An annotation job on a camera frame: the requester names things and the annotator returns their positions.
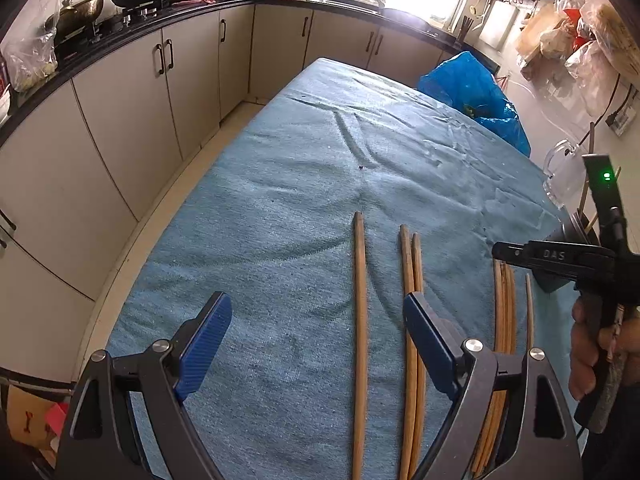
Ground brown hanging bag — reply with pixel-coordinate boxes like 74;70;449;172
514;2;572;82

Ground hanging plastic noodle bag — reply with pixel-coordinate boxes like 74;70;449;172
580;0;640;75

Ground cardboard box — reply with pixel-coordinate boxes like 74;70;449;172
7;384;72;467

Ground steel cooking pot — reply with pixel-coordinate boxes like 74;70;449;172
44;0;108;42

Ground black kitchen countertop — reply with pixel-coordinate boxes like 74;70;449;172
0;0;467;133

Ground blue towel tablecloth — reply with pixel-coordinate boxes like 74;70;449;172
106;57;590;480

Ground wall socket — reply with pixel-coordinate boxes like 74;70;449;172
612;87;640;136

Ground beige base cabinets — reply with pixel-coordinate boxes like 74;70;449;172
0;2;463;391

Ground black power cable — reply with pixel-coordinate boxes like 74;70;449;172
605;72;625;127

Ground steel sink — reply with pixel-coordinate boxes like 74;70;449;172
319;0;387;12

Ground blue plastic bag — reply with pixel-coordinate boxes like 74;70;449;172
417;51;532;157

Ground pinkish hanging plastic bag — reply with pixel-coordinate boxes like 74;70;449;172
564;39;618;117

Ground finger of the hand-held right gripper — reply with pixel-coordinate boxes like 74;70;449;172
492;240;617;282

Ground clear glass mug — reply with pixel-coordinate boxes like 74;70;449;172
542;138;592;210

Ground gas stove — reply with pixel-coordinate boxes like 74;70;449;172
54;0;187;57

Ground clear plastic food bag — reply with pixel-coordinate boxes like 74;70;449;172
0;29;59;94

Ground person's right hand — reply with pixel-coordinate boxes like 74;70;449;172
568;294;602;402

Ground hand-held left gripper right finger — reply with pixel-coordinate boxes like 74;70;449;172
403;292;586;480

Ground black chopstick holder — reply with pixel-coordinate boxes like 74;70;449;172
536;210;596;295

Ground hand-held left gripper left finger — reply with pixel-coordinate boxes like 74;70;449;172
55;291;233;480

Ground white cutting board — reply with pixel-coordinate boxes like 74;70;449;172
477;0;524;52

